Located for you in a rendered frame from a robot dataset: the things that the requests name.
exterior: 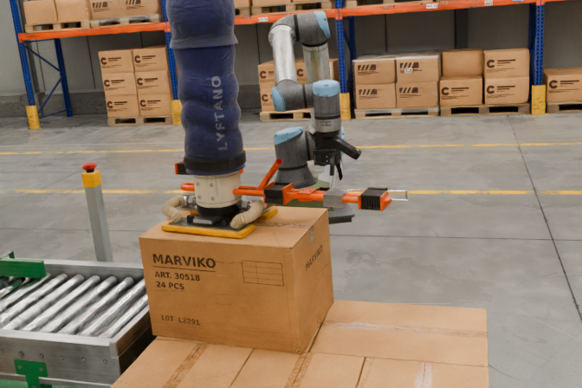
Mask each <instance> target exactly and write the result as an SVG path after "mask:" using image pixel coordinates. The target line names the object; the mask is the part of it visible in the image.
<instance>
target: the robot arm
mask: <svg viewBox="0 0 582 388"><path fill-rule="evenodd" d="M329 37H331V35H330V31H329V27H328V23H327V17H326V13H325V12H323V11H314V12H308V13H302V14H296V15H290V16H285V17H283V18H282V19H280V20H278V21H277V22H276V23H274V24H273V26H272V27H271V28H270V31H269V33H268V40H269V43H270V45H271V46H272V47H273V57H274V72H275V86H274V87H272V88H271V94H272V100H273V104H274V109H275V111H276V112H286V111H293V110H299V109H305V108H310V112H311V119H312V123H311V124H310V125H309V127H308V130H306V131H303V128H302V127H301V126H296V127H290V128H287V129H283V130H280V131H279V132H277V133H275V135H274V145H275V156H276V159H278V158H281V160H282V163H281V165H280V166H279V168H278V172H277V176H276V180H275V182H284V183H294V187H301V186H304V185H307V184H311V183H312V182H313V181H314V177H313V175H312V173H311V171H310V170H309V168H308V166H307V162H308V161H311V160H313V161H314V165H319V166H325V171H324V172H322V173H321V174H319V175H318V179H319V180H321V181H324V182H327V183H329V186H330V191H333V189H334V187H335V175H336V172H338V174H339V180H341V179H342V178H343V166H342V157H341V156H343V155H344V153H345V154H346V155H348V156H349V157H351V158H354V159H358V158H359V156H360V154H361V153H362V151H361V150H360V149H358V148H357V147H354V146H353V145H350V144H349V143H347V142H345V133H344V128H343V126H341V116H340V86H339V83H338V82H337V81H333V80H331V74H330V65H329V55H328V46H327V42H328V40H327V38H329ZM295 42H301V44H302V47H303V54H304V62H305V69H306V77H307V83H305V84H298V81H297V74H296V66H295V59H294V43H295ZM309 148H310V149H309Z"/></svg>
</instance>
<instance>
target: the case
mask: <svg viewBox="0 0 582 388"><path fill-rule="evenodd" d="M271 208H276V209H277V210H278V212H277V213H276V214H275V215H274V216H272V217H271V218H270V219H269V220H267V221H263V220H254V221H252V222H251V223H248V224H254V225H255V230H253V231H252V232H251V233H249V234H248V235H247V236H245V237H244V238H243V239H240V238H232V237H223V236H207V235H199V234H191V233H183V232H175V231H167V230H162V229H161V226H162V225H163V224H165V223H168V222H169V221H171V220H172V219H170V218H169V217H168V218H167V219H165V220H164V221H163V222H162V223H159V224H158V225H156V226H155V227H153V228H152V229H150V230H148V231H147V232H146V233H144V234H143V235H141V236H139V247H140V254H141V259H142V265H143V271H144V277H145V288H146V294H147V300H148V306H149V312H150V318H151V324H152V335H155V336H162V337H169V338H175V339H182V340H195V341H202V342H209V343H215V344H222V345H229V346H241V347H248V348H255V349H262V350H268V351H275V352H287V353H294V354H302V353H303V351H304V349H305V348H306V346H307V344H308V342H309V341H310V339H311V338H312V337H313V335H314V333H315V332H316V330H317V328H318V327H319V325H320V323H321V322H322V321H323V319H324V318H325V316H326V314H327V312H328V311H329V309H330V307H331V306H332V304H333V303H334V301H333V275H332V262H331V249H330V235H329V222H328V209H322V208H301V207H281V206H274V207H271Z"/></svg>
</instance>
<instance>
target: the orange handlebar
mask: <svg viewBox="0 0 582 388"><path fill-rule="evenodd" d="M257 187H258V186H246V185H240V186H239V188H247V189H248V188H250V189H257ZM180 188H181V190H183V191H195V186H194V182H187V183H183V184H181V185H180ZM232 192H233V194H235V195H246V196H258V197H263V191H259V190H246V189H234V190H233V191H232ZM324 193H325V191H317V189H312V188H303V189H302V190H298V189H291V191H290V192H287V193H286V198H292V199H298V201H303V202H312V201H313V200H316V201H323V194H324ZM358 194H359V193H350V192H347V194H346V196H343V198H342V202H343V203H351V204H357V203H358ZM390 203H391V197H390V196H387V198H385V200H384V205H387V204H390Z"/></svg>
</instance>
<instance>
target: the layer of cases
mask: <svg viewBox="0 0 582 388"><path fill-rule="evenodd" d="M110 388H489V375H488V320H487V309H483V308H468V307H439V306H425V305H410V304H395V303H380V302H365V301H336V300H334V303H333V304H332V306H331V307H330V309H329V311H328V312H327V314H326V316H325V318H324V319H323V321H322V322H321V323H320V325H319V327H318V328H317V330H316V332H315V333H314V335H313V337H312V338H311V339H310V341H309V342H308V344H307V346H306V348H305V349H304V351H303V353H302V354H294V353H287V352H275V351H268V350H262V349H255V348H248V347H241V346H229V345H222V344H215V343H209V342H202V341H195V340H188V339H175V338H169V337H162V336H158V337H157V338H156V339H155V340H154V341H153V342H152V343H151V344H150V345H149V346H148V347H147V348H146V349H145V350H144V351H143V352H142V353H141V354H140V355H139V356H138V358H137V359H136V360H135V361H134V362H133V363H132V364H131V365H130V366H129V367H128V368H127V370H126V371H125V372H124V373H123V374H122V375H121V376H120V377H119V378H118V379H117V381H116V382H115V383H114V384H113V385H112V386H111V387H110Z"/></svg>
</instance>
